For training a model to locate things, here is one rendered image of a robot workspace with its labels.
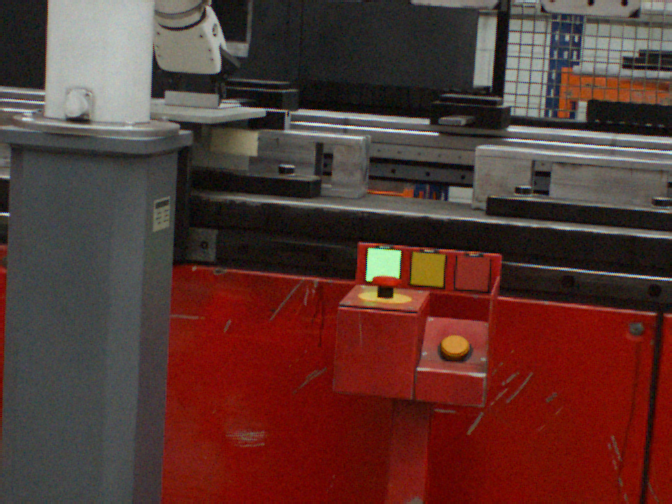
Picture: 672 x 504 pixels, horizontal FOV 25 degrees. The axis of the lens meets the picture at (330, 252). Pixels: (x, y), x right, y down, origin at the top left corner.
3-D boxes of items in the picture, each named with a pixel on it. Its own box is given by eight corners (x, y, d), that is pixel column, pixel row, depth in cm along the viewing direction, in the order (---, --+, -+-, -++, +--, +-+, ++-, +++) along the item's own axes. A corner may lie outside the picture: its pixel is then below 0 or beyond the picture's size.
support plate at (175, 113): (91, 114, 216) (92, 107, 216) (157, 107, 241) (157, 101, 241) (211, 123, 212) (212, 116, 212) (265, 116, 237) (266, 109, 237)
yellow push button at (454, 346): (438, 364, 202) (439, 353, 201) (442, 344, 205) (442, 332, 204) (467, 367, 202) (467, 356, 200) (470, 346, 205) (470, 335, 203)
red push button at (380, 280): (367, 303, 201) (369, 277, 201) (372, 298, 205) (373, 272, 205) (397, 306, 201) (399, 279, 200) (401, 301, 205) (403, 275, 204)
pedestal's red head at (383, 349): (332, 393, 199) (340, 258, 196) (350, 367, 214) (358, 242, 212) (484, 408, 196) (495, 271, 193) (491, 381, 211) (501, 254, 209)
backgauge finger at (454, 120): (411, 129, 236) (413, 97, 235) (440, 122, 261) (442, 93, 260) (487, 135, 233) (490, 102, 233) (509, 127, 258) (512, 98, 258)
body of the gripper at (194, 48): (220, -7, 224) (232, 51, 232) (154, -11, 226) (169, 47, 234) (205, 25, 219) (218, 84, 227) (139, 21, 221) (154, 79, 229)
